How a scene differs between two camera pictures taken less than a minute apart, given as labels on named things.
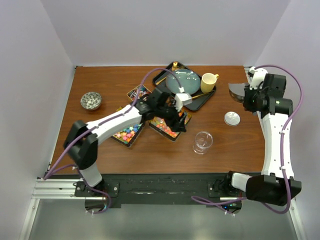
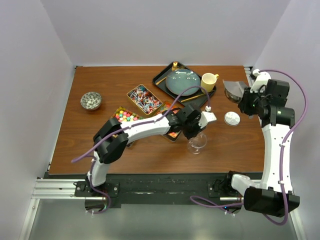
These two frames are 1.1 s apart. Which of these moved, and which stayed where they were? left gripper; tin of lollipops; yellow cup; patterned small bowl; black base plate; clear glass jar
Moved: left gripper; clear glass jar
Stayed: patterned small bowl; yellow cup; tin of lollipops; black base plate
